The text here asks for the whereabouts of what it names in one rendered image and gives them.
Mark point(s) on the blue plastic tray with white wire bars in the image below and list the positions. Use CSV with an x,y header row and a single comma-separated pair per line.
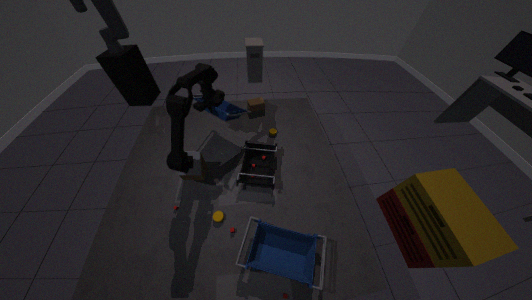
x,y
284,253

